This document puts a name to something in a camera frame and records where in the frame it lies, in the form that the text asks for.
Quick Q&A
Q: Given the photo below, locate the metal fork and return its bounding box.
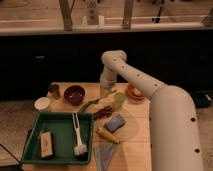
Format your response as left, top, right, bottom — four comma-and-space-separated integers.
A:
88, 89, 117, 106

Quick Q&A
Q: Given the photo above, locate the green chili pepper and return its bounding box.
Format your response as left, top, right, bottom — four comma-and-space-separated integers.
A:
78, 99, 99, 113

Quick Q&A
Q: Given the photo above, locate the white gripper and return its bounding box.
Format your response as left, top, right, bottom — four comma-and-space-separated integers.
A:
100, 76, 117, 96

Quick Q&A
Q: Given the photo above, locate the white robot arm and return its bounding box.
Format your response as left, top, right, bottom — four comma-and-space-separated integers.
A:
100, 50, 204, 171

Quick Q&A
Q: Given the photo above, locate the green plastic cup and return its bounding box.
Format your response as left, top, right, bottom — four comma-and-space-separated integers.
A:
113, 92, 125, 108

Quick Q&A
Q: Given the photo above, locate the green plastic tray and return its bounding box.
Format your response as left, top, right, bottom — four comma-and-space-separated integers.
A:
21, 112, 94, 165

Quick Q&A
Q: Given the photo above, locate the dark grape bunch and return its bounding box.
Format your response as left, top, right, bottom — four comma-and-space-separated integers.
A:
94, 106, 112, 120

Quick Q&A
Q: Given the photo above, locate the dark red bowl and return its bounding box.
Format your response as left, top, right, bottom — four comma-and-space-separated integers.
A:
64, 85, 85, 106

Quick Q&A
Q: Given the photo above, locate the wooden block brush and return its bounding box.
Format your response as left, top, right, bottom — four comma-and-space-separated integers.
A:
40, 132, 54, 158

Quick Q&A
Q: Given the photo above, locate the orange bowl with food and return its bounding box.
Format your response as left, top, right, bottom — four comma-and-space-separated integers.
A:
127, 84, 144, 100

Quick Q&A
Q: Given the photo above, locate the white dish brush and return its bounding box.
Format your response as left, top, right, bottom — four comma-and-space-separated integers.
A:
72, 112, 87, 158

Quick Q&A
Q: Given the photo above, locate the grey folded cloth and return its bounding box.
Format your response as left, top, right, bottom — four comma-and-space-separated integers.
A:
94, 143, 117, 171

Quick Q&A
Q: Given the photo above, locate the blue sponge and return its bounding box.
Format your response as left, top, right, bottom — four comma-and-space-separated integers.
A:
105, 115, 125, 133

